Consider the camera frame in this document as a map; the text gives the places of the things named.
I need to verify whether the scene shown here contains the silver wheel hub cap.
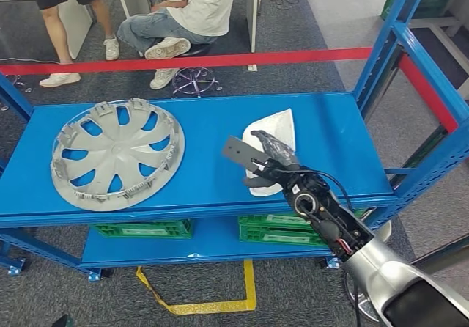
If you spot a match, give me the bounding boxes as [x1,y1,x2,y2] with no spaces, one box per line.
[50,98,186,213]

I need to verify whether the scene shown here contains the white desk side panel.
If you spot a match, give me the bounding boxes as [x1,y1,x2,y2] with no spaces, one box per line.
[57,0,94,60]

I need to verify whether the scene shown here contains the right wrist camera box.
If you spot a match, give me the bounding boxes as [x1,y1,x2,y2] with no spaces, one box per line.
[221,136,272,173]

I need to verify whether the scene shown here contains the white plastic car part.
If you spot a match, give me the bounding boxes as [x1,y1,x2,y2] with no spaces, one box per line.
[242,109,296,198]

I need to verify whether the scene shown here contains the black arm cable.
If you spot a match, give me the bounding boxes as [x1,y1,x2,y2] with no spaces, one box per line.
[352,283,363,327]

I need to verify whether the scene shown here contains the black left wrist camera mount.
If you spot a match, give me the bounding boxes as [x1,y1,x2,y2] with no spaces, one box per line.
[51,313,75,327]

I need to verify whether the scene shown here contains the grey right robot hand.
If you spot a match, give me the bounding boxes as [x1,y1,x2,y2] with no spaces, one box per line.
[244,130,300,191]

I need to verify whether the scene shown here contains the chrome chair base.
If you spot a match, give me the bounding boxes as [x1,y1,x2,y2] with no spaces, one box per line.
[0,74,34,113]

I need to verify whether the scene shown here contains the seated person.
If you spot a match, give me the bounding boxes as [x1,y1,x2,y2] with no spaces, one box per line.
[116,0,235,91]

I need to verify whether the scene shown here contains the red barrier belt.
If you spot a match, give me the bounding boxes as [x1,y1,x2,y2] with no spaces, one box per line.
[0,47,373,77]

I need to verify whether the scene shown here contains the white frame table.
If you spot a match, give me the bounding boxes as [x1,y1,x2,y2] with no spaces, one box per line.
[408,16,469,100]

